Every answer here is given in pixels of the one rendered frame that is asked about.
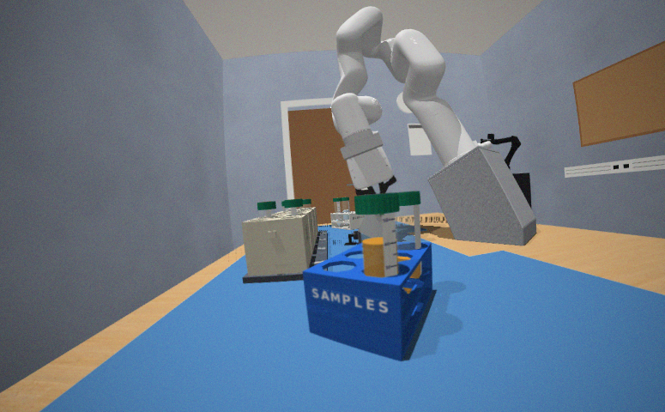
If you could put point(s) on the blue table mat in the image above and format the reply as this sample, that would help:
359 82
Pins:
501 332

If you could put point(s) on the white tube rack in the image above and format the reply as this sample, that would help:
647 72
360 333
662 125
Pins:
353 221

